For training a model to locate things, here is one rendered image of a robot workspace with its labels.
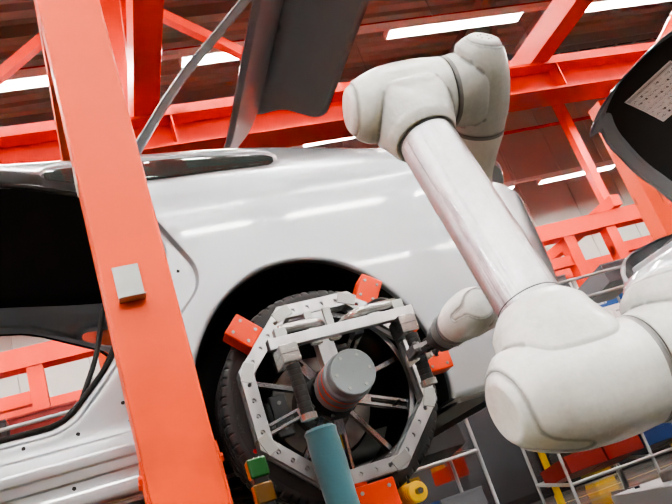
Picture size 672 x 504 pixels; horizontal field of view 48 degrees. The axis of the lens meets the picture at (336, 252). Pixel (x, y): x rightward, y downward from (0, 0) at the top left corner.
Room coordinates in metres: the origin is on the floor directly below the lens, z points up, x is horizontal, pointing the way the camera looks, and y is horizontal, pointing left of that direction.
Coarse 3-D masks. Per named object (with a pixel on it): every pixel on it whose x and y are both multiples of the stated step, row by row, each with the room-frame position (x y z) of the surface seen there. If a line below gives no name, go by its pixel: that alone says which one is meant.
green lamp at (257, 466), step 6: (258, 456) 1.53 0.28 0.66; (264, 456) 1.53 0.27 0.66; (246, 462) 1.52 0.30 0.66; (252, 462) 1.52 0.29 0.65; (258, 462) 1.52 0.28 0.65; (264, 462) 1.53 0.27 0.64; (246, 468) 1.53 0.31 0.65; (252, 468) 1.52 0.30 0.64; (258, 468) 1.52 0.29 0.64; (264, 468) 1.53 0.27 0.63; (252, 474) 1.52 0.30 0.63; (258, 474) 1.52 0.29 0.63; (264, 474) 1.52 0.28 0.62; (252, 480) 1.53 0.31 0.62
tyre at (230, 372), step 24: (264, 312) 2.18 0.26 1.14; (336, 312) 2.26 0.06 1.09; (240, 360) 2.14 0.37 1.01; (216, 408) 2.24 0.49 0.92; (240, 408) 2.12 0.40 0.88; (240, 432) 2.12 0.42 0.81; (432, 432) 2.32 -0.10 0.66; (240, 456) 2.13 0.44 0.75; (240, 480) 2.32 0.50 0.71; (288, 480) 2.15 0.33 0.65
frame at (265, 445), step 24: (288, 312) 2.11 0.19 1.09; (312, 312) 2.15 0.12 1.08; (264, 336) 2.08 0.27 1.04; (240, 384) 2.08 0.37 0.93; (432, 408) 2.23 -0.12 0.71; (264, 432) 2.10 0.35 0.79; (408, 432) 2.20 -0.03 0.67; (288, 456) 2.07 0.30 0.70; (408, 456) 2.19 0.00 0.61; (312, 480) 2.10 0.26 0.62; (360, 480) 2.13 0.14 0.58
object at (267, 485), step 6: (270, 480) 1.53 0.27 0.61; (258, 486) 1.52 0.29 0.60; (264, 486) 1.52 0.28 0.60; (270, 486) 1.53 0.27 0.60; (252, 492) 1.54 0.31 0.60; (258, 492) 1.52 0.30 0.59; (264, 492) 1.52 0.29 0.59; (270, 492) 1.52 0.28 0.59; (258, 498) 1.52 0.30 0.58; (264, 498) 1.52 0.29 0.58; (270, 498) 1.52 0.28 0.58; (276, 498) 1.53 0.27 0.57
